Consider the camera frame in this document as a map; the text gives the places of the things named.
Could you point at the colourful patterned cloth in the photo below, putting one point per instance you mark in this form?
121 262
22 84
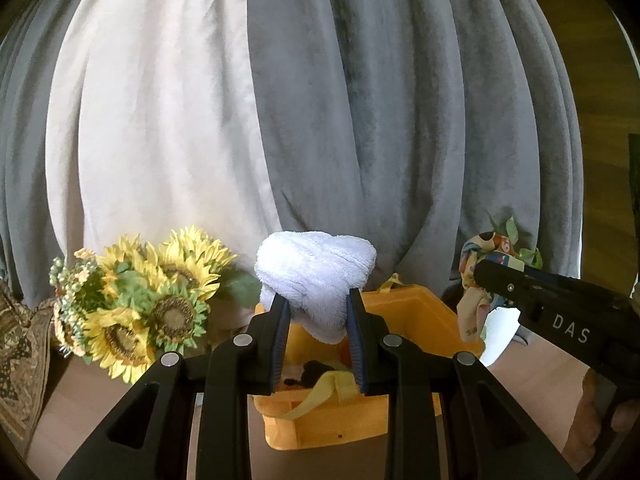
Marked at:
472 315

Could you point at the white towel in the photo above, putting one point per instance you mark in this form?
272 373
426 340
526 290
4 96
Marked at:
315 270

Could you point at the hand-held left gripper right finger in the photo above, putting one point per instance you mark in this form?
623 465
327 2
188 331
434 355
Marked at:
357 350

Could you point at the grey curtain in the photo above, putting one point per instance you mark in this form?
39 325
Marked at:
25 160
400 110

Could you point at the orange plastic crate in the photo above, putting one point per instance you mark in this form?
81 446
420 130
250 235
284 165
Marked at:
330 430

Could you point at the brown patterned cushion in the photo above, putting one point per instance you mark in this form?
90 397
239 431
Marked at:
20 360

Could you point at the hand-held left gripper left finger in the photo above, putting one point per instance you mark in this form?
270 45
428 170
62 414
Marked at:
280 345

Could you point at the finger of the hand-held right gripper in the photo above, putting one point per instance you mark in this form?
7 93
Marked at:
580 286
510 285

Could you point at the person's right hand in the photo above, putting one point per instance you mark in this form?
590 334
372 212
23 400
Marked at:
587 420

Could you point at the artificial sunflower bouquet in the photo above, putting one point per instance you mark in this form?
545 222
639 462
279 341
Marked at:
170 310

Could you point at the yellow cloth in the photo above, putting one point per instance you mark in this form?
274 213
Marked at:
325 390

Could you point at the green plant in white pot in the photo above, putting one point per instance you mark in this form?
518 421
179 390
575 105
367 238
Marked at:
502 335

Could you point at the white curtain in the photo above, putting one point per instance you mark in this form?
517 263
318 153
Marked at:
150 110

